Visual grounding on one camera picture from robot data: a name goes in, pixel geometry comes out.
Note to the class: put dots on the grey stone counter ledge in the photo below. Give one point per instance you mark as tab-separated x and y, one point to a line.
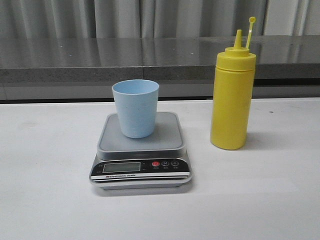
280	60

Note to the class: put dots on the light blue plastic cup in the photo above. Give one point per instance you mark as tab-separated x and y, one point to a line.
136	103

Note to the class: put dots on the silver electronic kitchen scale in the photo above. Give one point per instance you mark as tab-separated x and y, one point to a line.
159	160

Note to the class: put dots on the yellow squeeze bottle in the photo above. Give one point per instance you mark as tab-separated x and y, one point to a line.
232	93

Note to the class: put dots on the grey pleated curtain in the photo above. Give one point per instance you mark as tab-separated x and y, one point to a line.
31	19

